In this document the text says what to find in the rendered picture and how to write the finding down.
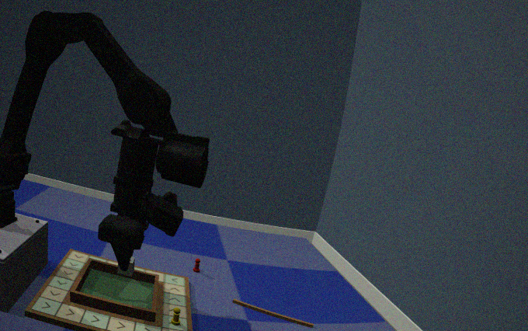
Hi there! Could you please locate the red game pawn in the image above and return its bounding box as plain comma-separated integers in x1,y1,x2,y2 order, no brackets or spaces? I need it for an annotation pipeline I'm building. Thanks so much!
193,259,200,272

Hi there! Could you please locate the white die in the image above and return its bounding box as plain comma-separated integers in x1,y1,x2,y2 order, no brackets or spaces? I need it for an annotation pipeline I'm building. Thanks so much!
117,257,135,277

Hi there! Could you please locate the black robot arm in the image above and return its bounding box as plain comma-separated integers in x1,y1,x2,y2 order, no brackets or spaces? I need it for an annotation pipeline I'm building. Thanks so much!
0,11,210,237

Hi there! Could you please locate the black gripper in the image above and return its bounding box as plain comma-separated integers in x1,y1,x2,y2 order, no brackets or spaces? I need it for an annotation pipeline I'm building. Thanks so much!
98,168,154,271

